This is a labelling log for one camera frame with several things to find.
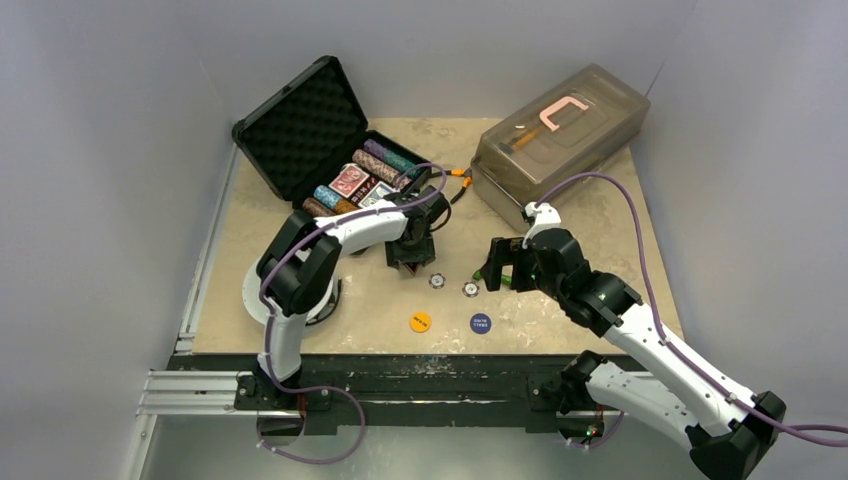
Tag blue playing card deck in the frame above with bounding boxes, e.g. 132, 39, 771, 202
358, 181, 396, 208

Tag pink brown chip row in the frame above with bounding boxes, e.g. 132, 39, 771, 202
352, 149, 411, 190

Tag translucent plastic storage box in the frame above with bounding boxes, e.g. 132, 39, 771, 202
471, 64, 650, 233

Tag green plastic faucet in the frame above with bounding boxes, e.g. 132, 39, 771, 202
472, 268, 512, 291

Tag purple cable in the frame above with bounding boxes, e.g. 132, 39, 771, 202
256, 162, 449, 465
533, 172, 848, 448

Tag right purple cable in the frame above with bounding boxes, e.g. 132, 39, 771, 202
533, 172, 848, 448

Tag purple green chip row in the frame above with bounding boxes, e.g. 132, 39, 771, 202
363, 139, 415, 173

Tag blue orange chip row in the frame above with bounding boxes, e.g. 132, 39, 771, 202
313, 185, 359, 215

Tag blue small blind button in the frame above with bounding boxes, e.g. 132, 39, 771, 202
469, 312, 493, 335

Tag hammer inside box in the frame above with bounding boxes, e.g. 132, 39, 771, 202
498, 127, 543, 155

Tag blue ten chip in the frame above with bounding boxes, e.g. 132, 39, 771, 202
428, 273, 446, 289
462, 281, 479, 298

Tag right blue ten chip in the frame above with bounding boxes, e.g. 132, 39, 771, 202
462, 281, 479, 298

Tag white perforated cable spool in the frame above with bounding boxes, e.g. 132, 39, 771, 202
242, 260, 342, 334

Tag red playing card deck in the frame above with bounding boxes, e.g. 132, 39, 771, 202
328, 163, 370, 198

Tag yellow big blind button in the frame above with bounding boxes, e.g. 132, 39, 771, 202
409, 312, 432, 333

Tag pink c-clamp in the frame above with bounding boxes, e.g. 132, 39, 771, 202
538, 95, 589, 132

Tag black table front rail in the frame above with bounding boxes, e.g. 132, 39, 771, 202
167, 354, 611, 435

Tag triangular all-in button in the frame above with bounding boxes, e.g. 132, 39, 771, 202
402, 262, 421, 276

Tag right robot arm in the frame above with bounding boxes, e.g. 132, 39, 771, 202
480, 228, 786, 479

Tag brown green chip row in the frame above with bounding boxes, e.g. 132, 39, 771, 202
302, 197, 335, 217

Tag black poker set case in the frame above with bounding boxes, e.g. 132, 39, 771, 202
232, 55, 431, 243

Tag left blue ten chip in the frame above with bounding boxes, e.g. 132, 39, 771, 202
428, 273, 446, 289

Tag orange handled pliers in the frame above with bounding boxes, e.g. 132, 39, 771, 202
429, 168, 473, 205

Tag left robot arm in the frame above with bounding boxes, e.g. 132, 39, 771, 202
235, 186, 452, 411

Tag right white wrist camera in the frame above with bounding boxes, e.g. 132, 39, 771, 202
522, 202, 561, 248

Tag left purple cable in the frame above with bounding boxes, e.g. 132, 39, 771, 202
256, 162, 449, 465

